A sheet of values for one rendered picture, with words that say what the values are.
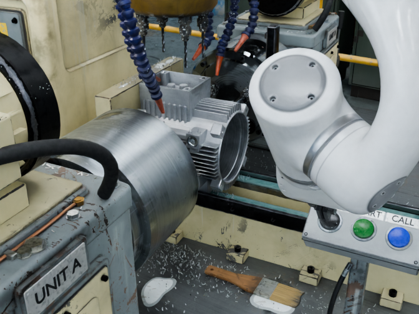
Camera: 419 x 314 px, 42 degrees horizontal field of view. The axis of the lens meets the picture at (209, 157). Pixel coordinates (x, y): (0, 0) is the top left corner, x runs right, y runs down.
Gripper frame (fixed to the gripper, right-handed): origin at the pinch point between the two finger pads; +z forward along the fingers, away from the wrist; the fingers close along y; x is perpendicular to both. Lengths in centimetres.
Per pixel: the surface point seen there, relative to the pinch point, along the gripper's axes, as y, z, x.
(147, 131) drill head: 31.4, -0.2, -5.3
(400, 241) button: -10.4, 5.8, 0.7
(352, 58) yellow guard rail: 48, 210, -167
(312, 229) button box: 2.2, 6.6, 2.0
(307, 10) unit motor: 30, 50, -73
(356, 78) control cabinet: 59, 293, -206
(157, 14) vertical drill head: 39.5, -0.4, -28.8
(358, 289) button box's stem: -5.6, 16.0, 6.9
